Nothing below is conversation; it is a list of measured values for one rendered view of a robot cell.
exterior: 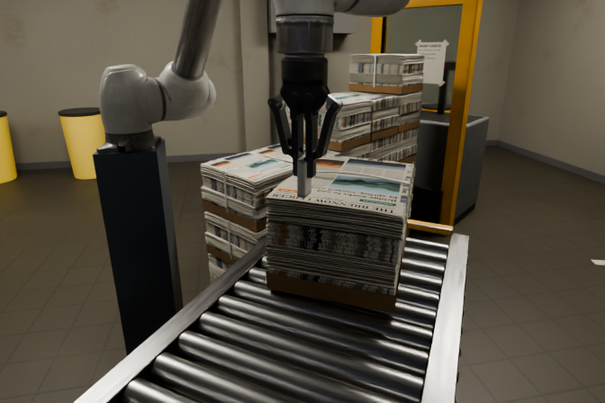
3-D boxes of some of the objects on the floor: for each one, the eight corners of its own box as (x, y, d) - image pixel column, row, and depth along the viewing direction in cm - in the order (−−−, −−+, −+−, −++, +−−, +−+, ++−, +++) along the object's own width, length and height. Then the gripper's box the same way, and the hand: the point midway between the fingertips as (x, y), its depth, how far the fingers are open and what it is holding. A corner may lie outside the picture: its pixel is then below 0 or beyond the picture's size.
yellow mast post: (436, 233, 296) (468, -43, 238) (440, 228, 302) (474, -41, 245) (447, 237, 290) (483, -46, 233) (452, 232, 297) (488, -43, 239)
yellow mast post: (361, 210, 337) (374, -30, 280) (367, 207, 344) (380, -28, 286) (371, 213, 332) (385, -32, 274) (376, 210, 338) (392, -30, 280)
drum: (119, 167, 457) (110, 106, 435) (109, 179, 416) (98, 112, 394) (78, 169, 449) (67, 107, 427) (64, 182, 408) (50, 113, 386)
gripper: (350, 55, 64) (346, 193, 71) (278, 55, 69) (281, 183, 76) (335, 57, 57) (331, 208, 65) (257, 56, 62) (262, 196, 70)
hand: (304, 176), depth 69 cm, fingers closed
